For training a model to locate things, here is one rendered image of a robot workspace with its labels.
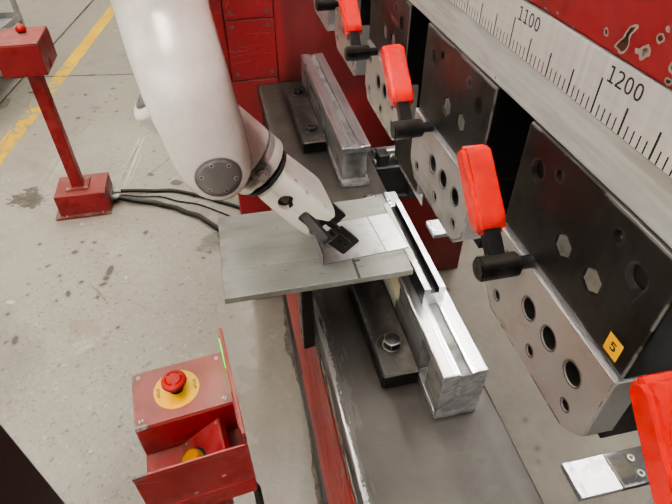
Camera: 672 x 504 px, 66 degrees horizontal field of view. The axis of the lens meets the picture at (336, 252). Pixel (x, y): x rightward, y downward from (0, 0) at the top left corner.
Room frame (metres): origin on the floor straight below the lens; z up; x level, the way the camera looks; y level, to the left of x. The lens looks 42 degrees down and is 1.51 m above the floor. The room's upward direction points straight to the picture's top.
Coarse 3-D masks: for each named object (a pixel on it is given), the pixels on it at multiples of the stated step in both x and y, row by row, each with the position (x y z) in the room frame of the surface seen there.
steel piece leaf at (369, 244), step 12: (324, 228) 0.62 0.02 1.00; (348, 228) 0.62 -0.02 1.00; (360, 228) 0.62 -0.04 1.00; (372, 228) 0.62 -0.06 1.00; (360, 240) 0.59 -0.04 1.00; (372, 240) 0.59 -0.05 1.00; (324, 252) 0.56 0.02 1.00; (336, 252) 0.56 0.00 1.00; (348, 252) 0.56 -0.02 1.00; (360, 252) 0.56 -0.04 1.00; (372, 252) 0.56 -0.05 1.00; (384, 252) 0.56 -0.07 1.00; (324, 264) 0.54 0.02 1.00
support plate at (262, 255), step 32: (224, 224) 0.63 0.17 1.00; (256, 224) 0.63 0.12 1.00; (288, 224) 0.63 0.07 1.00; (224, 256) 0.56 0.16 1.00; (256, 256) 0.56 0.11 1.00; (288, 256) 0.56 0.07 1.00; (384, 256) 0.56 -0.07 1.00; (224, 288) 0.49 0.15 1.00; (256, 288) 0.49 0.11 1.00; (288, 288) 0.49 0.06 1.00; (320, 288) 0.50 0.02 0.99
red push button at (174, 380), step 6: (168, 372) 0.49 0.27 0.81; (174, 372) 0.49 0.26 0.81; (180, 372) 0.49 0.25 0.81; (162, 378) 0.48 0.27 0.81; (168, 378) 0.48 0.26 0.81; (174, 378) 0.48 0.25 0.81; (180, 378) 0.48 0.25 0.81; (186, 378) 0.48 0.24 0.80; (162, 384) 0.47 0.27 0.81; (168, 384) 0.47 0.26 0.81; (174, 384) 0.47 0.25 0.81; (180, 384) 0.47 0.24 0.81; (168, 390) 0.46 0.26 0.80; (174, 390) 0.46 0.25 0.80; (180, 390) 0.47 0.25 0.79
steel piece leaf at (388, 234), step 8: (376, 216) 0.65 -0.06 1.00; (384, 216) 0.65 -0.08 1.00; (376, 224) 0.63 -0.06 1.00; (384, 224) 0.63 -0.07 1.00; (392, 224) 0.63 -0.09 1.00; (376, 232) 0.61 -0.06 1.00; (384, 232) 0.61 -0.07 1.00; (392, 232) 0.61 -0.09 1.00; (384, 240) 0.59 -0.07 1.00; (392, 240) 0.59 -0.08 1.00; (400, 240) 0.59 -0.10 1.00; (384, 248) 0.57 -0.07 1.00; (392, 248) 0.57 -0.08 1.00; (400, 248) 0.57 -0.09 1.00
